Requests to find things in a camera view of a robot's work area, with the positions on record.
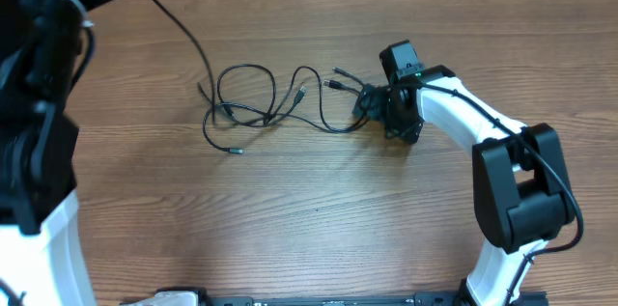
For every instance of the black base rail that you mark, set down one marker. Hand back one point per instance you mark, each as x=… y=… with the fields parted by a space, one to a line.
x=199 y=297

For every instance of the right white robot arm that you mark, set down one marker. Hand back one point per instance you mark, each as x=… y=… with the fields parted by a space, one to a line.
x=522 y=197

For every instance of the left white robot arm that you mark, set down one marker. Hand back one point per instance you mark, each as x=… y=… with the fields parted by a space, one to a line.
x=46 y=45

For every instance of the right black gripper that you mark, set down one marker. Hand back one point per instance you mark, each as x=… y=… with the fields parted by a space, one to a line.
x=411 y=126

